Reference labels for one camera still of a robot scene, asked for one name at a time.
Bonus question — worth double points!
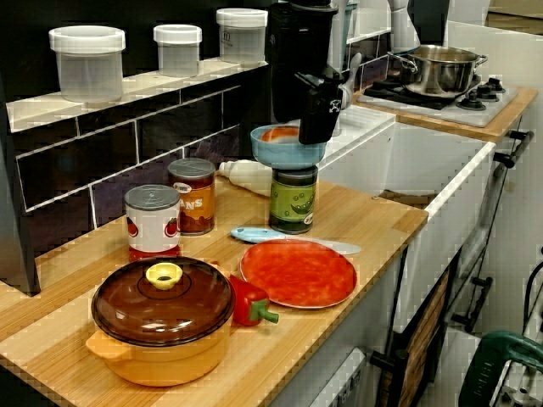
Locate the tomato print can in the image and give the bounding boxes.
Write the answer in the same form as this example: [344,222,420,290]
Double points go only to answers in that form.
[124,184,182,264]

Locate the orange beans can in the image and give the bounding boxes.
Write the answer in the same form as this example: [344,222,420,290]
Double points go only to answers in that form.
[168,158,216,236]

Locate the cream shelf board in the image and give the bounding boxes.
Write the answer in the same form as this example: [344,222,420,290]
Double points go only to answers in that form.
[6,54,272,132]

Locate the green peas can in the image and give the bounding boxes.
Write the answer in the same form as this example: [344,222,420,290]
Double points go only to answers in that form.
[269,164,319,236]

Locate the white toy jug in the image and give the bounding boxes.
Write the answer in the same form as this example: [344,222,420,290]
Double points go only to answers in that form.
[218,159,275,199]

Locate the wood grain door panel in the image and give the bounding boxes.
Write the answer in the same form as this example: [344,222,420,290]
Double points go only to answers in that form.
[398,266,451,407]

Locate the red orange plate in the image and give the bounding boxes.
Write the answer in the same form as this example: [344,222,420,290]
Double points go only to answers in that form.
[239,237,359,309]

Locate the salmon sushi piece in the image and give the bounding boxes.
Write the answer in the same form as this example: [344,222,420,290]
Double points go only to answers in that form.
[259,126,301,143]

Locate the black cabinet handle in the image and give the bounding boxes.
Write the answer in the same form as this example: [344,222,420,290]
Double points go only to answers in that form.
[494,130,535,169]
[451,277,493,334]
[371,330,408,382]

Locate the black cable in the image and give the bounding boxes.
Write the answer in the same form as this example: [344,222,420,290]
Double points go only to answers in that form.
[522,259,543,340]

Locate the grey toy faucet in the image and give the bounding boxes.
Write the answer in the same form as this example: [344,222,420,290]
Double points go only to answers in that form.
[328,0,364,137]

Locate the grey dishwasher panel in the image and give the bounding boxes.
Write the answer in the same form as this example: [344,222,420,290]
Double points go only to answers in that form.
[313,346,368,407]

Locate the small white-lidded plastic jar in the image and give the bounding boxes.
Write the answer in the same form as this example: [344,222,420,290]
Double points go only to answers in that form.
[153,24,204,78]

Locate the red toy pepper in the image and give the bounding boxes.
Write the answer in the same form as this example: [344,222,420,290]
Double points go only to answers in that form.
[228,273,280,327]

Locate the large white-lidded plastic jar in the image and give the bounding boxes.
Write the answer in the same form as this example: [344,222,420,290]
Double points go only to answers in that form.
[216,7,271,67]
[48,25,127,103]

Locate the stainless steel pot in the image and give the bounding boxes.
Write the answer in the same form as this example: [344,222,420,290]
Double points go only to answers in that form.
[386,44,489,97]

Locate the dark green clamp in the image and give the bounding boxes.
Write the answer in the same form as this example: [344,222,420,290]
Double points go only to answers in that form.
[457,330,543,407]

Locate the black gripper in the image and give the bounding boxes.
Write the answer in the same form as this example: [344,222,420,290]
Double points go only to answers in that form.
[265,0,345,146]

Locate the dark tiled backsplash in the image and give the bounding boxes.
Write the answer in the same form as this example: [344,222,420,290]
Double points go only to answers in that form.
[12,63,277,255]

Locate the white curved post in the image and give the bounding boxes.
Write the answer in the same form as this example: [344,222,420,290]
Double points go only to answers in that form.
[388,0,422,54]

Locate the white toy sink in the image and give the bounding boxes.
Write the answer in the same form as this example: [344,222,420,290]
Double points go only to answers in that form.
[275,103,497,255]

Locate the toy stove cooktop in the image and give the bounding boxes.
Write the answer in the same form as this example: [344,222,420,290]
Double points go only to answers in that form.
[355,74,521,128]

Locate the blue handled toy knife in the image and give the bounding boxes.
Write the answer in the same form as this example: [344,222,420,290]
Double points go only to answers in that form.
[230,226,364,256]

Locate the dark grey upright panel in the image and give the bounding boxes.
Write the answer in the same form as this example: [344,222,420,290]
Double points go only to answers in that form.
[0,70,42,298]

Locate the orange toy pot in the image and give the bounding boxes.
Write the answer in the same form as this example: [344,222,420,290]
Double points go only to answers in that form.
[85,313,234,387]

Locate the white toy kitchen cabinet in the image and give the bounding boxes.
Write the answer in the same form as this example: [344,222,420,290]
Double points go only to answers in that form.
[271,114,543,407]

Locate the aluminium frame rail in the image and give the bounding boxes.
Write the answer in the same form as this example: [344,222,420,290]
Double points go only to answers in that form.
[498,360,543,407]

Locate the light blue bowl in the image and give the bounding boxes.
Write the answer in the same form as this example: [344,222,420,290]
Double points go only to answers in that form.
[249,124,328,171]

